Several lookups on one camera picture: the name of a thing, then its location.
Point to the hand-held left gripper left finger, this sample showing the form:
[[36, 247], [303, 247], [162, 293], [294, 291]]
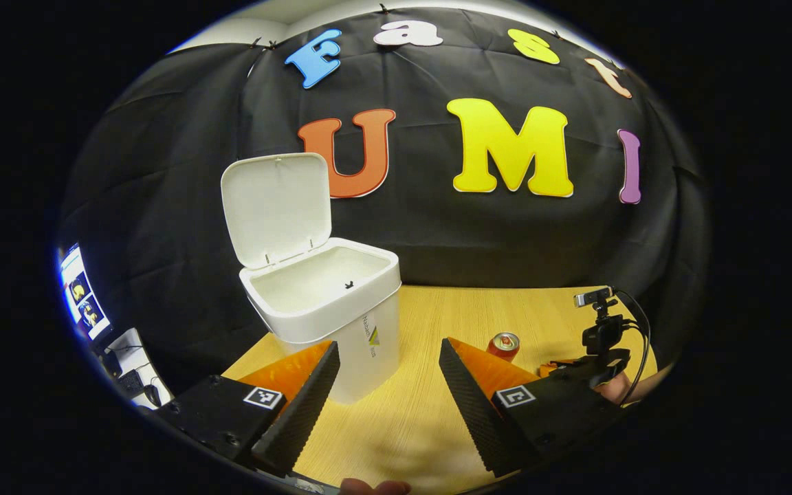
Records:
[[300, 412]]

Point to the red pop can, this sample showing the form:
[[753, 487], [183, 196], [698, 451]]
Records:
[[504, 348]]

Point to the small black desk device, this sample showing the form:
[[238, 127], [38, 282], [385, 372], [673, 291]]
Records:
[[111, 362]]

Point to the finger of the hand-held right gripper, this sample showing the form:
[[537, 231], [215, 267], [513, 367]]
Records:
[[578, 368]]

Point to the black computer mouse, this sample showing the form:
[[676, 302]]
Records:
[[153, 394]]

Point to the black keyboard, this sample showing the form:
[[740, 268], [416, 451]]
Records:
[[132, 383]]

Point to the white desktop garbage bin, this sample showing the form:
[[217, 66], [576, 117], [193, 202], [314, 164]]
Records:
[[327, 309]]

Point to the wooden desktop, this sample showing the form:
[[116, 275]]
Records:
[[437, 330]]

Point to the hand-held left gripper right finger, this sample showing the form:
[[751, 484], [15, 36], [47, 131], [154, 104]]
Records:
[[475, 405]]

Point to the black backdrop cloth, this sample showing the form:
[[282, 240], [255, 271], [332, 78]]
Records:
[[183, 172]]

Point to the white side desk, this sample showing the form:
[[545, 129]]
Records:
[[141, 354]]

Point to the computer monitor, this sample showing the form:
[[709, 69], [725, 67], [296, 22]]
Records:
[[83, 295]]

